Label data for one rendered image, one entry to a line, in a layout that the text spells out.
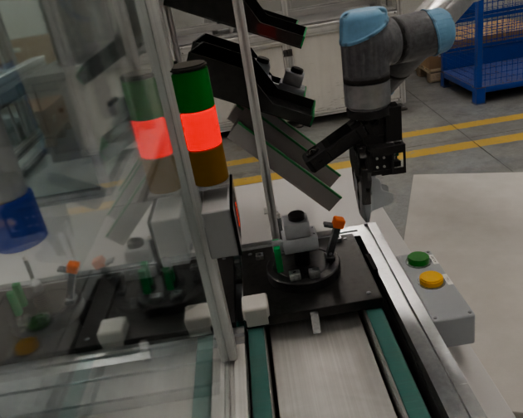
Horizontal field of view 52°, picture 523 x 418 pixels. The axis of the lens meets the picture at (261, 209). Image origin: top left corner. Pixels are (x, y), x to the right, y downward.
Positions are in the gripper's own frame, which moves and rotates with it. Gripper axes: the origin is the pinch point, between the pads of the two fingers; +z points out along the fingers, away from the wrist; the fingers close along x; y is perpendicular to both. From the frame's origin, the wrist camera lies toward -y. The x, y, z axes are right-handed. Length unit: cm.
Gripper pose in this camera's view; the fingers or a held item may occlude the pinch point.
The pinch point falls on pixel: (362, 216)
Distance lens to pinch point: 99.4
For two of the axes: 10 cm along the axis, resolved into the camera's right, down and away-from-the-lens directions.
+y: 9.9, -1.5, 0.0
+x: -0.6, -4.1, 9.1
